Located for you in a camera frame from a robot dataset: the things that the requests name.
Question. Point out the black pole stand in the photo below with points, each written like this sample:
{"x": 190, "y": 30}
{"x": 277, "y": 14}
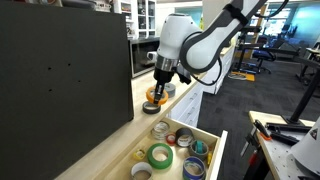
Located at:
{"x": 305, "y": 100}

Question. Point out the small yellow tape roll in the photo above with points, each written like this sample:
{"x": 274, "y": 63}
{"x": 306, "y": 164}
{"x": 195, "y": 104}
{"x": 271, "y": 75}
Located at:
{"x": 136, "y": 156}

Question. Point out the teal tape roll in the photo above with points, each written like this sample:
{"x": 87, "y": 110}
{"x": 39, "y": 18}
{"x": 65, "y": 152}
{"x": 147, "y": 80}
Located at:
{"x": 199, "y": 146}

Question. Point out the white shelf unit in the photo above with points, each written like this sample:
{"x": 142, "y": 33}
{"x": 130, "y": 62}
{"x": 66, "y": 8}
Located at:
{"x": 135, "y": 10}

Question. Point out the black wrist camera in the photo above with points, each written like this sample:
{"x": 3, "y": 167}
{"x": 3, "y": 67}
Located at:
{"x": 184, "y": 75}

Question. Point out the orange masking tape roll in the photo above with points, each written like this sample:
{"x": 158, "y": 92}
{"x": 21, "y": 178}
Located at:
{"x": 148, "y": 96}

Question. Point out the blue striped tape roll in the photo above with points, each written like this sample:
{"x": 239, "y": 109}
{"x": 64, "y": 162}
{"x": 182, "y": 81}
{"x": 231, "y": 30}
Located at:
{"x": 193, "y": 176}

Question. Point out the blue office chair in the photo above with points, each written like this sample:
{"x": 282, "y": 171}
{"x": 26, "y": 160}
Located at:
{"x": 261, "y": 55}

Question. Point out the black desk frame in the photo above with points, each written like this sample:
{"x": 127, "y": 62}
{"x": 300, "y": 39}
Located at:
{"x": 283, "y": 51}

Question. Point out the black and red bar clamp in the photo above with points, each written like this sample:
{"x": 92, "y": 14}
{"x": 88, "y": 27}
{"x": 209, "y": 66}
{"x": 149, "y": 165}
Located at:
{"x": 250, "y": 141}

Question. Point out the white drawer cabinet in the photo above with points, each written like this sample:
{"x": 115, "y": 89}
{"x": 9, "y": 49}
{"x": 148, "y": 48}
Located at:
{"x": 190, "y": 106}

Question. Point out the black tape roll white core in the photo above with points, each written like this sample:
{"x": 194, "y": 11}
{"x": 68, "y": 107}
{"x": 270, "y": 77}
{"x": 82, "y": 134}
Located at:
{"x": 181, "y": 131}

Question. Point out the small red tape roll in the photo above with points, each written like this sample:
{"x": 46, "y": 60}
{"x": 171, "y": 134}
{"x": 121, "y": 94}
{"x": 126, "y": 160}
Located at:
{"x": 167, "y": 137}

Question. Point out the grey duct tape roll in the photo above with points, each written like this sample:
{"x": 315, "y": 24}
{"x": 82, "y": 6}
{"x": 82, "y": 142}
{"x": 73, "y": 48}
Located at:
{"x": 171, "y": 90}

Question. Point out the small black tape roll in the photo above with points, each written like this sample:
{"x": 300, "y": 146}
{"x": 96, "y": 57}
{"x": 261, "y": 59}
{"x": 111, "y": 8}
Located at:
{"x": 151, "y": 110}

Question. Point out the wooden drawer with white front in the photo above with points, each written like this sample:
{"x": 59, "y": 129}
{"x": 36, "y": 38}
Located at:
{"x": 216, "y": 153}

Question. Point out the perforated robot table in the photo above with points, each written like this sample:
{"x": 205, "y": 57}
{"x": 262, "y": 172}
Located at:
{"x": 276, "y": 153}

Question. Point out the black clamp with orange trigger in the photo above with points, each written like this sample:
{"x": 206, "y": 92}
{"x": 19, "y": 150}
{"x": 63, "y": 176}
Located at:
{"x": 261, "y": 128}

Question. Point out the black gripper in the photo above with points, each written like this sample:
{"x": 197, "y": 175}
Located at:
{"x": 164, "y": 77}

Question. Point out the clear tape roll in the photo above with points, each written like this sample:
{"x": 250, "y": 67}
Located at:
{"x": 154, "y": 133}

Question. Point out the orange floor mat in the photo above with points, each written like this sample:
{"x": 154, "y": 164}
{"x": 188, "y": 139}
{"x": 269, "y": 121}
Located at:
{"x": 250, "y": 77}

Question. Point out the green tape roll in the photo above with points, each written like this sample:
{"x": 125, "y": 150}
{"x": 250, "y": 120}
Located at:
{"x": 151, "y": 160}

